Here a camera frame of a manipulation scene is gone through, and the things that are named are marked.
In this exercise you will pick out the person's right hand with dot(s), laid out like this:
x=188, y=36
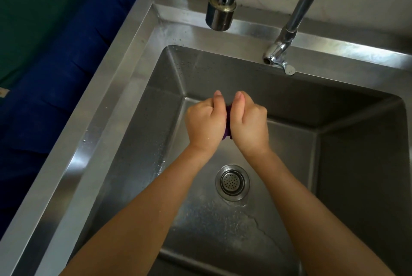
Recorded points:
x=251, y=124

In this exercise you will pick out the person's left hand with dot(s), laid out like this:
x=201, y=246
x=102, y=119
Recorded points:
x=202, y=127

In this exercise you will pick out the person's right thumb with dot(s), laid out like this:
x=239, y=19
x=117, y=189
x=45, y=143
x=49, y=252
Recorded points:
x=238, y=100

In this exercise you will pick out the person's left thumb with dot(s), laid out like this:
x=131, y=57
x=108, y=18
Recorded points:
x=219, y=100

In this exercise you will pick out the purple cloth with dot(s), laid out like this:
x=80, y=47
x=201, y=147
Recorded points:
x=228, y=124

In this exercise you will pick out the person's left forearm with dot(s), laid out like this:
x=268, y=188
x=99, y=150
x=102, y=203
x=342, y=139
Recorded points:
x=141, y=218

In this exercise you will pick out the person's right forearm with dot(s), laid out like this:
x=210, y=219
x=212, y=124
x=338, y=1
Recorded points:
x=309, y=218

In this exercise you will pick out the stainless steel sink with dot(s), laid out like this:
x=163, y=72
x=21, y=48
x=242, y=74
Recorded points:
x=206, y=144

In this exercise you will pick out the round metal sink strainer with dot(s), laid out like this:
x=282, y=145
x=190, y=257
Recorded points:
x=232, y=182

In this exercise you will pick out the thin chrome tap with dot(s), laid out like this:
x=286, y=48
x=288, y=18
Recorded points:
x=294, y=18

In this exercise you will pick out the blue fabric cover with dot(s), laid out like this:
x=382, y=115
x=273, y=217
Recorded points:
x=54, y=92

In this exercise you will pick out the green fabric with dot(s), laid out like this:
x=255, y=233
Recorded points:
x=35, y=12

